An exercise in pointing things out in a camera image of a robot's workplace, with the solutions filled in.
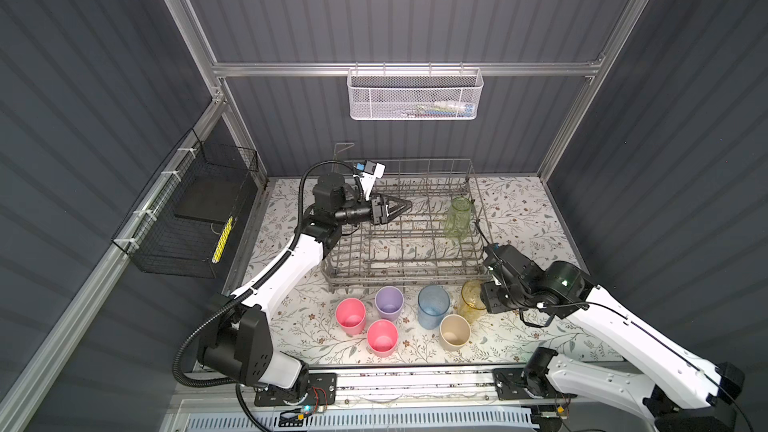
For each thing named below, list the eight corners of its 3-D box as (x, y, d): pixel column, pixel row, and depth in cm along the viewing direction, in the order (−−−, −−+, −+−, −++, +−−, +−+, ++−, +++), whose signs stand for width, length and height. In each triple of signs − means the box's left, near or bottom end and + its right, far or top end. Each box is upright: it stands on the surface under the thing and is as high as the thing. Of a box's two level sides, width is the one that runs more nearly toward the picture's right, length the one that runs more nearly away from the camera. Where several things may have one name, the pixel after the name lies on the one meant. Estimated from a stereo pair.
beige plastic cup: (440, 356, 80) (445, 346, 72) (437, 327, 85) (441, 314, 77) (465, 356, 80) (473, 346, 72) (461, 327, 85) (468, 314, 77)
